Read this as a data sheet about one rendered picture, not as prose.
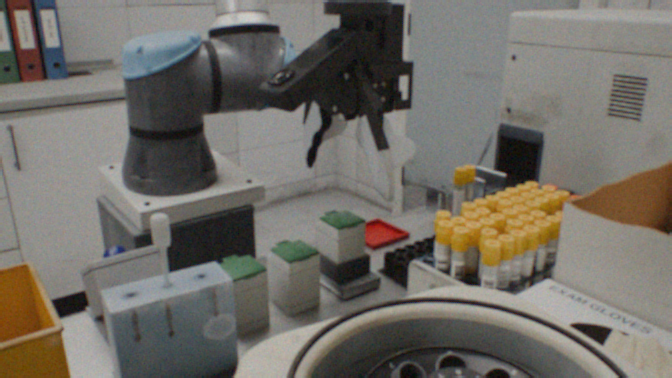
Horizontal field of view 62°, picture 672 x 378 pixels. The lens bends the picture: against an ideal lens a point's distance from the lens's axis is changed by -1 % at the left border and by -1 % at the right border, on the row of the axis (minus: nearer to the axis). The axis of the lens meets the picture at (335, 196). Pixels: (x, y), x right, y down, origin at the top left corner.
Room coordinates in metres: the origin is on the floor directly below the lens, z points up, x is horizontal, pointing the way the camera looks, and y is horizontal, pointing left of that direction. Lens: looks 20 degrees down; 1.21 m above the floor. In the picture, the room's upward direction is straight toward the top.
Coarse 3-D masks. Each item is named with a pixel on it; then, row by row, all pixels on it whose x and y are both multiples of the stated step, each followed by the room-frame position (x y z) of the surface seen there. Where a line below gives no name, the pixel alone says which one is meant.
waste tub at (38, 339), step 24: (24, 264) 0.45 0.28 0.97; (0, 288) 0.43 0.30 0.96; (24, 288) 0.44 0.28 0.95; (0, 312) 0.43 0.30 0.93; (24, 312) 0.44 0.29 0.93; (48, 312) 0.37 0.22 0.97; (0, 336) 0.43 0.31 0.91; (24, 336) 0.44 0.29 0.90; (48, 336) 0.34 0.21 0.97; (0, 360) 0.32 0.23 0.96; (24, 360) 0.33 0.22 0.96; (48, 360) 0.34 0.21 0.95
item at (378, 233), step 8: (368, 224) 0.76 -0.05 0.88; (376, 224) 0.76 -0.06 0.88; (384, 224) 0.76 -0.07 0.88; (368, 232) 0.74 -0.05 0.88; (376, 232) 0.74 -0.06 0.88; (384, 232) 0.74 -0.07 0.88; (392, 232) 0.74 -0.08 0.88; (400, 232) 0.73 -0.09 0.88; (408, 232) 0.72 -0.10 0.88; (368, 240) 0.70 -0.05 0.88; (376, 240) 0.71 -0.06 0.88; (384, 240) 0.70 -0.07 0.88; (392, 240) 0.70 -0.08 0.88; (400, 240) 0.71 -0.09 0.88; (376, 248) 0.68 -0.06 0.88
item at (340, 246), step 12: (324, 228) 0.60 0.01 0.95; (348, 228) 0.58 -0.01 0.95; (360, 228) 0.59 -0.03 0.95; (324, 240) 0.60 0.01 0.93; (336, 240) 0.58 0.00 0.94; (348, 240) 0.58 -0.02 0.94; (360, 240) 0.59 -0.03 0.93; (324, 252) 0.60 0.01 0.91; (336, 252) 0.58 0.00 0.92; (348, 252) 0.58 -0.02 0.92; (360, 252) 0.59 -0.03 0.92
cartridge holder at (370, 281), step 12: (324, 264) 0.59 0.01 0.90; (336, 264) 0.57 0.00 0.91; (348, 264) 0.58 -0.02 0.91; (360, 264) 0.59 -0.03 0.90; (324, 276) 0.58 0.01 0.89; (336, 276) 0.57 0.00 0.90; (348, 276) 0.58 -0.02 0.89; (360, 276) 0.58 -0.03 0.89; (372, 276) 0.58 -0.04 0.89; (336, 288) 0.56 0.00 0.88; (348, 288) 0.56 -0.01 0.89; (360, 288) 0.56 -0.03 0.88; (372, 288) 0.57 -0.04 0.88
